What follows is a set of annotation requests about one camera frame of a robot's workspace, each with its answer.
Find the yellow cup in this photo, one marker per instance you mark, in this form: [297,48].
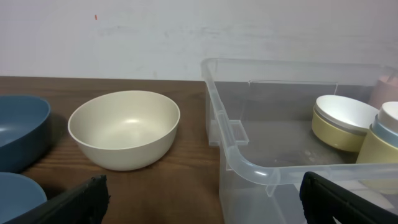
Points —
[384,156]

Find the blue bowl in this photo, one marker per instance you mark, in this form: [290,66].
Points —
[25,131]
[19,194]

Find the clear plastic storage container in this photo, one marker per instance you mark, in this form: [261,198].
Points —
[259,113]

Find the cream white cup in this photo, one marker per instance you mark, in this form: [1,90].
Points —
[388,115]

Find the cream bowl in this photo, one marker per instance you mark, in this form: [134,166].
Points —
[125,130]

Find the pink cup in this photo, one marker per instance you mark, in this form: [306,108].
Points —
[385,90]

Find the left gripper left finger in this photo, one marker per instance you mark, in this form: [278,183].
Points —
[86,203]

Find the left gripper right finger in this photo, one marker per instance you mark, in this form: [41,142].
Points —
[325,202]

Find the white small bowl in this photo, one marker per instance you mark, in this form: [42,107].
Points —
[346,111]

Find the light blue cup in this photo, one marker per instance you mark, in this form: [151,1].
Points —
[383,132]

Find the light grey small bowl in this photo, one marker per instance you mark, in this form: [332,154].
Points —
[360,132]

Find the yellow small bowl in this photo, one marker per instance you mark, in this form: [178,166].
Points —
[334,136]

